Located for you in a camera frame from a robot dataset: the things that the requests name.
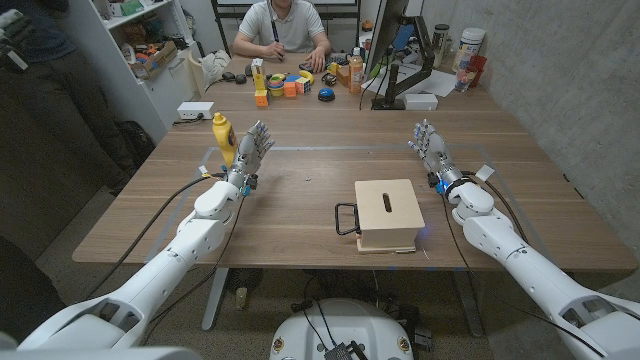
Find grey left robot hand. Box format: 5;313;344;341
226;120;276;195

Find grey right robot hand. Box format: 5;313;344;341
406;118;465;194

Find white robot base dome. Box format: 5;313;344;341
269;298;416;360

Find yellow mustard bottle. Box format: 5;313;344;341
211;112;239;169

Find light wooden drawer box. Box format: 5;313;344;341
353;178;427;255

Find orange juice bottle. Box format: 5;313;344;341
348;46;365;95

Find white rectangular box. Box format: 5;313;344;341
403;93;439;112

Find white power socket box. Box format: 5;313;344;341
176;101;216;121

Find white paper sheets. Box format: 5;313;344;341
361;61;457;99

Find colourful stacking rings toy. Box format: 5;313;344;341
266;73;287;98

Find clear printed drinking glass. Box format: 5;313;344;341
454;66;474;93

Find yellow tall toy block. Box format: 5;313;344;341
250;57;267;93

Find white cloth bag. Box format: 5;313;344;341
199;49;232;92

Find red plastic cup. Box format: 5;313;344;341
468;54;488;89

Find dark lidded jar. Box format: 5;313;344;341
431;23;452;69

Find white labelled canister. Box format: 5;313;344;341
451;27;487;74

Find black backpack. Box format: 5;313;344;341
115;119;158;167

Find white shelf unit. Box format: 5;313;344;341
67;0;202;145

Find black floor fan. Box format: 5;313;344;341
225;268;265;294

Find dark pen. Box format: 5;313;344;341
269;3;284;62

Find cardboard box with toys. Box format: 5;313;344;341
130;40;179;82

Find black keyboard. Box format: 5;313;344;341
298;53;352;74

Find dark computer monitor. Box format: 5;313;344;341
363;0;426;81

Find seated person in white polo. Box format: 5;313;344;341
231;0;333;62

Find grey metal table leg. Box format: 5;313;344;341
200;267;231;333
451;270;486;339

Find standing person in dark clothes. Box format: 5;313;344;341
0;0;141;341

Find white robot torso edge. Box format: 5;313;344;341
0;346;202;360

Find grey white handheld device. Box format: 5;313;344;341
0;8;30;72

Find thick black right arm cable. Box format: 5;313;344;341
461;170;530;245

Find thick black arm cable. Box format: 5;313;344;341
461;170;530;245
82;172;227;302

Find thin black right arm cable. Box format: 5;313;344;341
440;192;609;359

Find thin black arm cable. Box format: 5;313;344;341
142;192;249;346
440;192;609;359

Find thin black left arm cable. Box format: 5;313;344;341
142;192;249;346

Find black drawer handle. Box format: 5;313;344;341
334;201;362;237

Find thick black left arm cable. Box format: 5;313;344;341
82;172;227;302

